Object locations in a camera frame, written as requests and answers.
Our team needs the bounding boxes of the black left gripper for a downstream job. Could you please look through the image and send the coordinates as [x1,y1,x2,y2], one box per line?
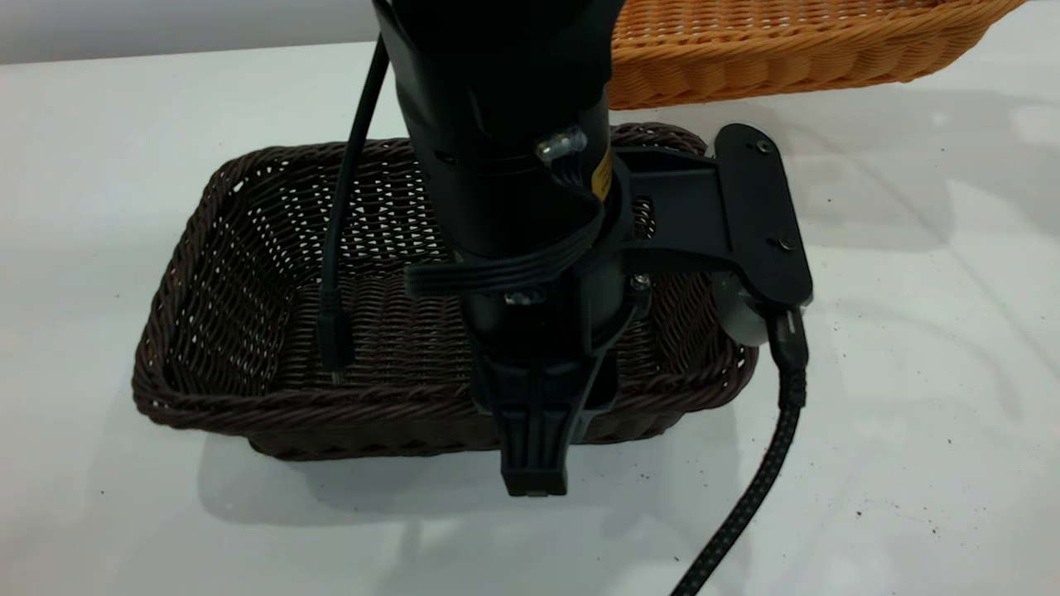
[460,248,655,497]

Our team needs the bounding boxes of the black woven basket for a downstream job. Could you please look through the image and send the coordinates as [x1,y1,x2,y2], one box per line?
[132,123,759,462]

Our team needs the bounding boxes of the orange woven basket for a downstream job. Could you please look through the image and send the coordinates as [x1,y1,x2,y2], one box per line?
[609,0,1028,111]

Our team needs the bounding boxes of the flat black ribbon cable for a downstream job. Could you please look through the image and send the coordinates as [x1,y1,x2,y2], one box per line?
[404,199,618,299]

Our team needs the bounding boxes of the black cable with plug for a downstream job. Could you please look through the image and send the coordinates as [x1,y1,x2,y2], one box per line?
[317,33,392,387]

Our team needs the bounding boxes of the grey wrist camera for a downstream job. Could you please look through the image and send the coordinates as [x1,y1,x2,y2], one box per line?
[711,272,783,348]

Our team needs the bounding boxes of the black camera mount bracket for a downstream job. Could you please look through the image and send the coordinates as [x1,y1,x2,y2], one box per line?
[617,123,815,309]

